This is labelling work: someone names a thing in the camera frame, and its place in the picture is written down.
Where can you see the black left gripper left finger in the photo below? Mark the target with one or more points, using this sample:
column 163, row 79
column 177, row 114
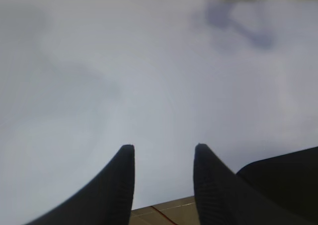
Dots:
column 106, row 200

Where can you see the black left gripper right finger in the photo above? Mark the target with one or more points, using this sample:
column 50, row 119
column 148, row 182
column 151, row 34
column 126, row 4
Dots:
column 222, row 198

